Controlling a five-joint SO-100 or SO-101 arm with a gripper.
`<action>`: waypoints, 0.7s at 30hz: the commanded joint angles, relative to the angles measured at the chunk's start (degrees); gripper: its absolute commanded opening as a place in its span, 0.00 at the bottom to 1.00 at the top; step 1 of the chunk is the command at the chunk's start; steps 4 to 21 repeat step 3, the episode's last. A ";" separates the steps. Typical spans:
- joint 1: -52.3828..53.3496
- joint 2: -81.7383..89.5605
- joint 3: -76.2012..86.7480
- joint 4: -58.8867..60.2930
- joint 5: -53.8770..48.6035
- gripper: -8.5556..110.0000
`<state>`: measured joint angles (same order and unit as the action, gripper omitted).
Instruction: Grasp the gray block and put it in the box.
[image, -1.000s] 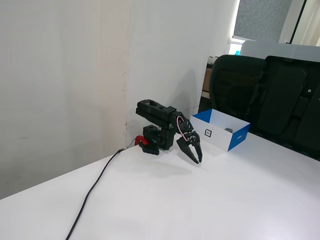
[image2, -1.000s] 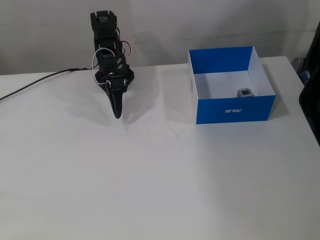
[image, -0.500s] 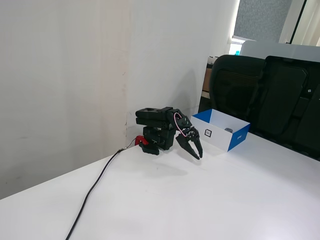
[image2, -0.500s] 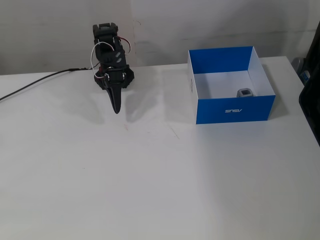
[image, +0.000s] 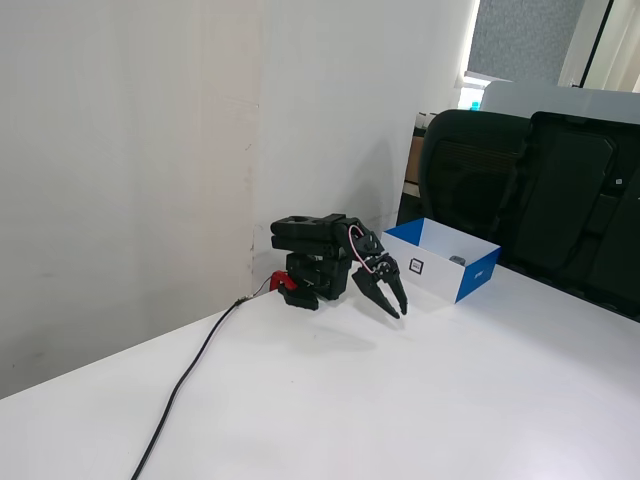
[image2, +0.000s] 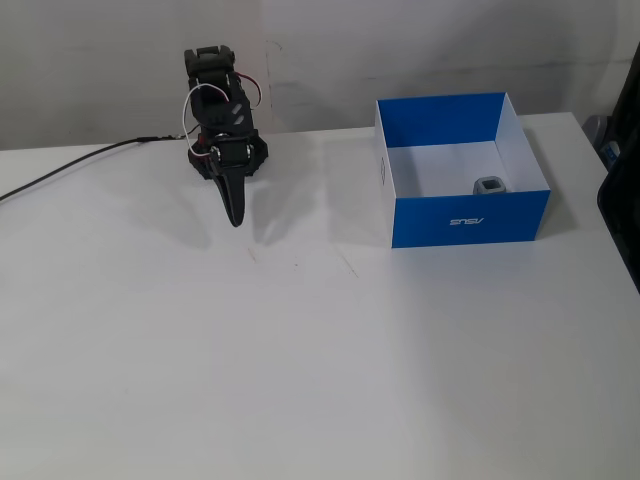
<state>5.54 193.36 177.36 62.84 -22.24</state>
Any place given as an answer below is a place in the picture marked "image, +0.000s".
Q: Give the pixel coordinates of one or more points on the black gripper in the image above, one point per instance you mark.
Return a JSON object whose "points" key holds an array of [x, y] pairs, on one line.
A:
{"points": [[376, 281]]}

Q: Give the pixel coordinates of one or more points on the gray cube block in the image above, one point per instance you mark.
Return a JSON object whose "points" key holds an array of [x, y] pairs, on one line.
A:
{"points": [[457, 260]]}

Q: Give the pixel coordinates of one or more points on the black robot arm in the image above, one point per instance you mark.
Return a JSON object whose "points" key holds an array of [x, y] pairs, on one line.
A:
{"points": [[305, 232]]}

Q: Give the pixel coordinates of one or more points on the blue white cardboard box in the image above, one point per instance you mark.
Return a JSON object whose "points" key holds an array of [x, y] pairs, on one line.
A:
{"points": [[435, 274]]}

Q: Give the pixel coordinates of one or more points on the brown cardboard box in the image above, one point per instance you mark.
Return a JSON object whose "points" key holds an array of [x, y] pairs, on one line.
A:
{"points": [[414, 160]]}

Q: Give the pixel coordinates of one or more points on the black office chair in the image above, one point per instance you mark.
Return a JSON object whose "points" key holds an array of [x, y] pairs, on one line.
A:
{"points": [[465, 165]]}

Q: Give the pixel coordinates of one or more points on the large black hard case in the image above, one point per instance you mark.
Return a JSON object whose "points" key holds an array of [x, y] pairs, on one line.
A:
{"points": [[575, 200]]}

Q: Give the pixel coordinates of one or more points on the white panel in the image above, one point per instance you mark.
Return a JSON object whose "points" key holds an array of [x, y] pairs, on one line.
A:
{"points": [[550, 100]]}

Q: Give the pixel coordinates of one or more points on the gray window blind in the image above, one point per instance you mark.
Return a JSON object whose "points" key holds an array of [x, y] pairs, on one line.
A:
{"points": [[520, 40]]}

